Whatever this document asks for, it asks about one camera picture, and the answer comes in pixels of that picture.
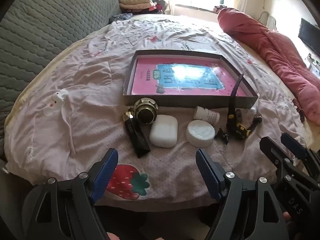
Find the person's right hand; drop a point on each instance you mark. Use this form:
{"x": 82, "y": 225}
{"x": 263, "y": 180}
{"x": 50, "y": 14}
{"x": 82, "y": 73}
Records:
{"x": 286, "y": 216}

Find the pile of colourful clothes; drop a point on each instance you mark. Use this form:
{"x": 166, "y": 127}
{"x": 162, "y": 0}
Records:
{"x": 157, "y": 6}

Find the black television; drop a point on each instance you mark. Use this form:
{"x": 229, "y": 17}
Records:
{"x": 310, "y": 36}

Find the cream folded blanket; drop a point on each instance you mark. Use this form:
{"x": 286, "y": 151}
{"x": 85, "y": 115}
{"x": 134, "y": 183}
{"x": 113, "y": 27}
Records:
{"x": 135, "y": 2}

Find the pink printed bed sheet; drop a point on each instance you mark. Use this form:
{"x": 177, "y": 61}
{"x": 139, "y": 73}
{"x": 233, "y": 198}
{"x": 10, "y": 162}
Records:
{"x": 100, "y": 62}

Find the grey cardboard box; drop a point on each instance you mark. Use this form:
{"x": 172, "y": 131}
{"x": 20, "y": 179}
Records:
{"x": 187, "y": 102}

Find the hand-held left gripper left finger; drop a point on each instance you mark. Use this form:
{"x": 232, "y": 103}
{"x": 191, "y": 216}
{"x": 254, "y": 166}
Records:
{"x": 105, "y": 175}

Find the white cartoon charger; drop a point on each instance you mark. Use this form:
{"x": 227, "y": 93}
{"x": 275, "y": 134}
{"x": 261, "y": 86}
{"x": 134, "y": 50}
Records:
{"x": 58, "y": 100}

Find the white round jar lid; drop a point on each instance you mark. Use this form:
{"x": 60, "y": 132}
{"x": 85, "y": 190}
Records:
{"x": 200, "y": 133}

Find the yellow and black wristwatch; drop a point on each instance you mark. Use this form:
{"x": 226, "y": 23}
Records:
{"x": 236, "y": 127}

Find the grey quilted headboard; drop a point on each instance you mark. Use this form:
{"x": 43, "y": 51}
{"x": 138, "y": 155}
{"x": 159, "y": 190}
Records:
{"x": 50, "y": 30}

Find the black hair clip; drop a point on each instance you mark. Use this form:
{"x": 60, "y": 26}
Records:
{"x": 221, "y": 135}

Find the white pill bottle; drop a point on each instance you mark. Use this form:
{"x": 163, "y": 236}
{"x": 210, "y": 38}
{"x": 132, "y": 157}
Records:
{"x": 207, "y": 116}

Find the red quilt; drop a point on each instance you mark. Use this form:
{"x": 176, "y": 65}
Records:
{"x": 275, "y": 50}

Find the pink and blue book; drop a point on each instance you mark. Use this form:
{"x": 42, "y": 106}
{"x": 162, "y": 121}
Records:
{"x": 150, "y": 80}

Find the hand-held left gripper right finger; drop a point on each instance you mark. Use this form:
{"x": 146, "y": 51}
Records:
{"x": 208, "y": 175}

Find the dark patterned cloth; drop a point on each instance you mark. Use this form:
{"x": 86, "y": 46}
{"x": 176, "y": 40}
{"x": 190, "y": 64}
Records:
{"x": 120, "y": 18}

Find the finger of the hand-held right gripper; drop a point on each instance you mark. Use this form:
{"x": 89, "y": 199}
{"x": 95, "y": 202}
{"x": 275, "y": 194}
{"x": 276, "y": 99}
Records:
{"x": 295, "y": 146}
{"x": 272, "y": 150}

